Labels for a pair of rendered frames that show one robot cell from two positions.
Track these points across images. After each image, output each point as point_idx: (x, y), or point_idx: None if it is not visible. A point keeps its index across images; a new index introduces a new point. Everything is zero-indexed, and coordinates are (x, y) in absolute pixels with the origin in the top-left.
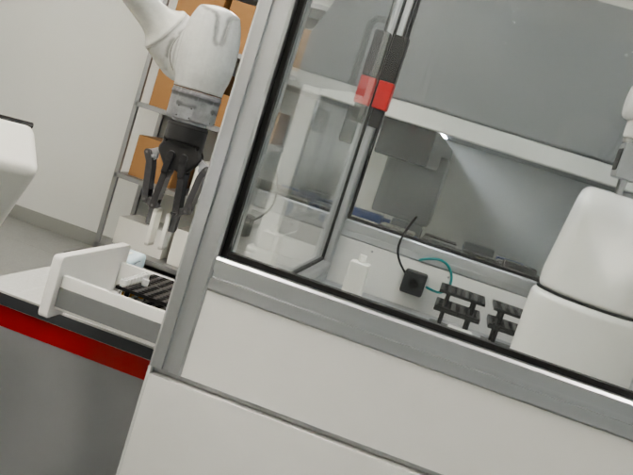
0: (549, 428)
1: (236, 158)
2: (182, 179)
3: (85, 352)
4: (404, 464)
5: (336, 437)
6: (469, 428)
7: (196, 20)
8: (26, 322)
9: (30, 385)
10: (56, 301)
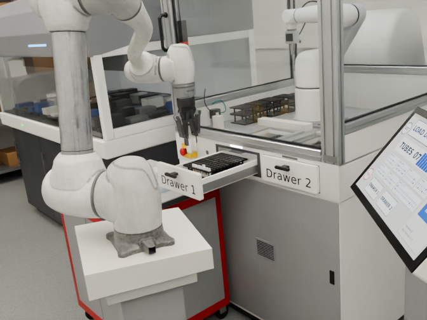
0: (402, 117)
1: (342, 94)
2: (194, 120)
3: None
4: (383, 146)
5: (372, 151)
6: (392, 128)
7: (181, 54)
8: None
9: None
10: None
